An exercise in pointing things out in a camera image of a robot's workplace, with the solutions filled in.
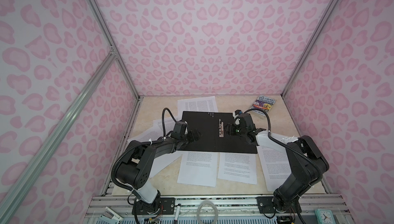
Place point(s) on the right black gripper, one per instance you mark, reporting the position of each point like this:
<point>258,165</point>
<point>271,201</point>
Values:
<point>230,129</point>

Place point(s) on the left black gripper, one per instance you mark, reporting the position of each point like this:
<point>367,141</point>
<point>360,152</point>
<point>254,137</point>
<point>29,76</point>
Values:
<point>197,138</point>

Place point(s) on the printed paper sheet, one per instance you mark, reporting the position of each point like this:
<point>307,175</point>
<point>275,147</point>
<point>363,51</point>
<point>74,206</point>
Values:
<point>201,104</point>
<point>274,161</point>

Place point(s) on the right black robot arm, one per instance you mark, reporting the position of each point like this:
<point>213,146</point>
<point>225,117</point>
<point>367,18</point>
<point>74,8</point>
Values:
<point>306,161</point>

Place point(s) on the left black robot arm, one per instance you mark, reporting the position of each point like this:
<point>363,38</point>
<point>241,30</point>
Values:
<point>132,169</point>

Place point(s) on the colourful paperback book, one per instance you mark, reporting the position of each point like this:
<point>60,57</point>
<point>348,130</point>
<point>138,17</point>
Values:
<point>264,103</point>

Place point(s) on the coiled clear tube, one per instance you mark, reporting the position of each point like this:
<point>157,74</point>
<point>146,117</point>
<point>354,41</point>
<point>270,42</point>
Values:
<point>205,207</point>

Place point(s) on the white marker pen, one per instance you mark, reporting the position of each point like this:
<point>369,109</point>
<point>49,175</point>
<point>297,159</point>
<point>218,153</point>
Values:
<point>177,212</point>

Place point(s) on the white box device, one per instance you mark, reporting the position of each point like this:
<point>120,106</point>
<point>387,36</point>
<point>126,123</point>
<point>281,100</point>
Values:
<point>111,217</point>

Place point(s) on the teal desk clock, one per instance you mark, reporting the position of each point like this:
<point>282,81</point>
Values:
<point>325,216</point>

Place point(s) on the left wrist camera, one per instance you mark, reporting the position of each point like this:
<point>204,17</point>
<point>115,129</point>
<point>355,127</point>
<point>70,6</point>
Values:
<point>180,129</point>

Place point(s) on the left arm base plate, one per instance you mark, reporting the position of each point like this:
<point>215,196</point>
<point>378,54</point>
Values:
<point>161,205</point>

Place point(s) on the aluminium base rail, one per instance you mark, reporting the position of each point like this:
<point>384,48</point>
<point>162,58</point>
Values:
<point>233,209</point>

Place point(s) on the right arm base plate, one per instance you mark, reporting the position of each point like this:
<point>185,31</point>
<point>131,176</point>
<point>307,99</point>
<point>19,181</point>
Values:
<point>268,206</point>

